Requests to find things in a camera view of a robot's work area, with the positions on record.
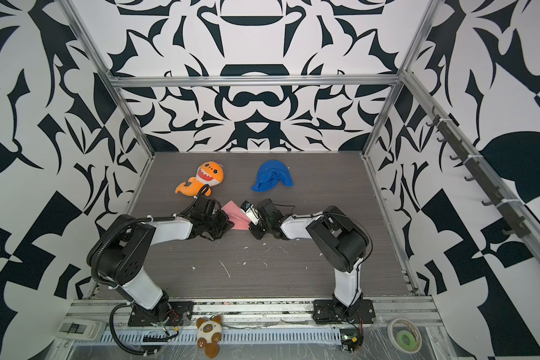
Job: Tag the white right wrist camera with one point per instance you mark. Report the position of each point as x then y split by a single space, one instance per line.
250 212

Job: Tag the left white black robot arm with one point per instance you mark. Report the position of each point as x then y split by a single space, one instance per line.
117 259

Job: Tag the blue cloth cap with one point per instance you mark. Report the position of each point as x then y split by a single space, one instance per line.
270 174

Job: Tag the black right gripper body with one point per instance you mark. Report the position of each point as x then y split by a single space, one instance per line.
268 226

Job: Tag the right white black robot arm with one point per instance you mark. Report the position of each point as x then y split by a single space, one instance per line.
341 240

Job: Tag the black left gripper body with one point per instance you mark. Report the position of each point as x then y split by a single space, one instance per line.
210 225

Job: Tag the pink paper sheet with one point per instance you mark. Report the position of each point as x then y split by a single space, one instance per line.
239 219

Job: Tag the small electronics board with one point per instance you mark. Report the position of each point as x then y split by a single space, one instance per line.
351 339

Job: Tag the white switch box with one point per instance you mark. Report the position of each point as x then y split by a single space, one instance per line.
81 329

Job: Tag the brown white plush toy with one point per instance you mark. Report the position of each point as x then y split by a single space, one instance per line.
209 334

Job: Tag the black hook rail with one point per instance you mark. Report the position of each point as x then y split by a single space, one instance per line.
480 173

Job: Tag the orange shark plush toy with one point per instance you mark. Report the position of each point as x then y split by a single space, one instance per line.
209 173

